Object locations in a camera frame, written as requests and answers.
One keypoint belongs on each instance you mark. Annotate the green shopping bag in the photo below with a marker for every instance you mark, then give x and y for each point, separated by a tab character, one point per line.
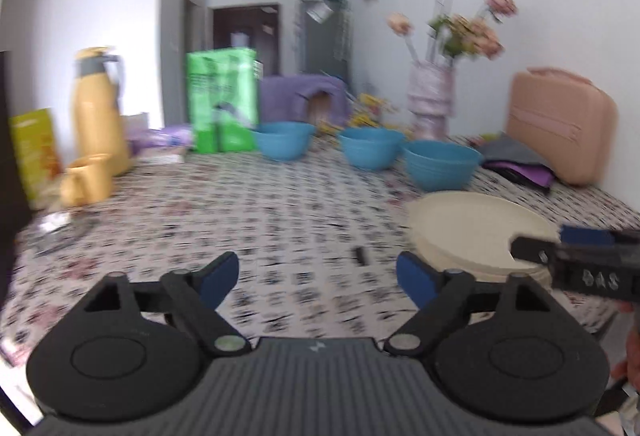
222	101

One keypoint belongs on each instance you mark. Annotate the pale purple vase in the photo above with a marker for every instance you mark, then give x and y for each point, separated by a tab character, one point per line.
431	101

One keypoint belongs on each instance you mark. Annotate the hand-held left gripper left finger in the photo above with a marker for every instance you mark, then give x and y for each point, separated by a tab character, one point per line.
220	278

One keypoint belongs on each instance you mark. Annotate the wooden chair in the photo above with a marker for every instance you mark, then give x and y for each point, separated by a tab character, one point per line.
320	109

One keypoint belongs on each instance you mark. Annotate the person's right hand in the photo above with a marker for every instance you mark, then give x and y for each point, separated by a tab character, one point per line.
631	356

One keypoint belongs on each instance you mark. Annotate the purple plastic packet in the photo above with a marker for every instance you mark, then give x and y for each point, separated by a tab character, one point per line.
165	137

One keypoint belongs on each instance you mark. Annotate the grey and purple cloth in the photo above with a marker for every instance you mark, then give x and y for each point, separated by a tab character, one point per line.
515	156

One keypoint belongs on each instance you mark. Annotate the yellow flower sprig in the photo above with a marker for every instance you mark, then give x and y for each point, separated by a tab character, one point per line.
367	111

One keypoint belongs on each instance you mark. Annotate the printed tablecloth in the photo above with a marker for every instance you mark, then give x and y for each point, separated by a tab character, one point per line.
250	216

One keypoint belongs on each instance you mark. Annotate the cream plate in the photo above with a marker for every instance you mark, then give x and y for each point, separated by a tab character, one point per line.
465	226
440	260
480	282

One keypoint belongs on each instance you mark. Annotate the crumpled white tissue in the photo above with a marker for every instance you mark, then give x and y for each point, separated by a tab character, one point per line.
54	220

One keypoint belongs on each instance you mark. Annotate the dark brown door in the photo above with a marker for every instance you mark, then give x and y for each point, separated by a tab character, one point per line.
250	41

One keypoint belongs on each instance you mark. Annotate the yellow cardboard box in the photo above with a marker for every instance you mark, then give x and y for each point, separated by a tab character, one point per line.
37	151

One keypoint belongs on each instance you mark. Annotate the pink hard case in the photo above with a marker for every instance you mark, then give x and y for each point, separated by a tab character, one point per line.
560	126

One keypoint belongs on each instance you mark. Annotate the grey refrigerator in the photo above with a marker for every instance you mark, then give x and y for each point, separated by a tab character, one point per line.
322	46

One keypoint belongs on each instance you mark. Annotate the black paper bag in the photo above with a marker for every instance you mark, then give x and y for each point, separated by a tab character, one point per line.
12	156

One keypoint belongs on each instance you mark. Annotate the dried pink roses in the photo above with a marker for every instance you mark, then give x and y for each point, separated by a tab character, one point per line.
470	34

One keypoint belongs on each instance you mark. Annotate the yellow thermos jug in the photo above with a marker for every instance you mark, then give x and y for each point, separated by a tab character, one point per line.
97	116

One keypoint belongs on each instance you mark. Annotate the blue bowl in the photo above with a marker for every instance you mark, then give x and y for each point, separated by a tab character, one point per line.
282	141
370	147
440	166

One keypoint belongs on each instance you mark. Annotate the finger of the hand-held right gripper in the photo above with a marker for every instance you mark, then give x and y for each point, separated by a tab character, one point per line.
585	234
532	252

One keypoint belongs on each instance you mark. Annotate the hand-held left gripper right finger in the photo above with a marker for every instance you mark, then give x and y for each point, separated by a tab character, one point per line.
416	278

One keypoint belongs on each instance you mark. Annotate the yellow mug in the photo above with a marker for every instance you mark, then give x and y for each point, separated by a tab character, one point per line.
87	181

